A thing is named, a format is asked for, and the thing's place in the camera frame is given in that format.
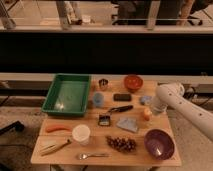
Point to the black handled tool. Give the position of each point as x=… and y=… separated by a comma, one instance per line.
x=120, y=109

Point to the purple bowl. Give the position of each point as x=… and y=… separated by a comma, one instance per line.
x=159, y=144

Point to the green plastic tray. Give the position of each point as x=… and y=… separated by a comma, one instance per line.
x=67, y=95

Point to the bunch of dark grapes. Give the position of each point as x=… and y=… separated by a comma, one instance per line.
x=124, y=145

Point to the white cup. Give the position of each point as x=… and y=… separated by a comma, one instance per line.
x=81, y=134

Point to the black office chair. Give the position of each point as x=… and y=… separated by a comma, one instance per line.
x=164, y=12

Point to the orange carrot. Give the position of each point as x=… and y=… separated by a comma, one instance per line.
x=53, y=128

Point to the small metal cup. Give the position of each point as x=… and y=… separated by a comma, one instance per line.
x=103, y=84

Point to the light blue cup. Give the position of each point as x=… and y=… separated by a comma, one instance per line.
x=98, y=99

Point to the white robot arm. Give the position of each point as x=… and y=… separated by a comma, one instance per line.
x=172, y=95

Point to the metal fork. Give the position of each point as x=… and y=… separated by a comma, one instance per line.
x=87, y=155

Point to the small black box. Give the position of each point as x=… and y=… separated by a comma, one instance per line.
x=104, y=120

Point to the orange yellow apple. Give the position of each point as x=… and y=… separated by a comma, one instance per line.
x=147, y=114

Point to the red bowl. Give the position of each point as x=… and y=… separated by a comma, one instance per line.
x=133, y=83

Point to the grey blue folded cloth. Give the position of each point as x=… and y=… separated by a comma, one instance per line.
x=128, y=123

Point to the blue sponge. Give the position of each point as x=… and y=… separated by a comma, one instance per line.
x=145, y=100

